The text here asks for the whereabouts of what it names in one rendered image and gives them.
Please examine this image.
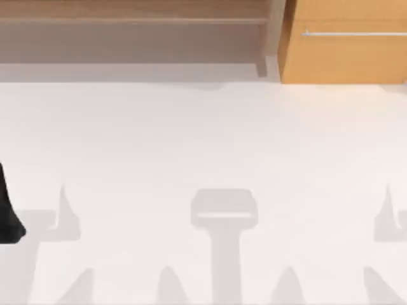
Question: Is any light wooden cupboard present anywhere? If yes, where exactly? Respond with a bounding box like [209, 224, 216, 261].
[277, 0, 407, 85]

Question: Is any long metal handle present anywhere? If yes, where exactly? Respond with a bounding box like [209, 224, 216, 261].
[301, 29, 407, 37]

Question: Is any light wooden drawer front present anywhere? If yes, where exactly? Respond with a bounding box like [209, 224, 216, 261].
[281, 19, 407, 84]

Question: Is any brown wooden open shelf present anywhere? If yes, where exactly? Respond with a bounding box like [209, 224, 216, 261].
[0, 0, 287, 78]

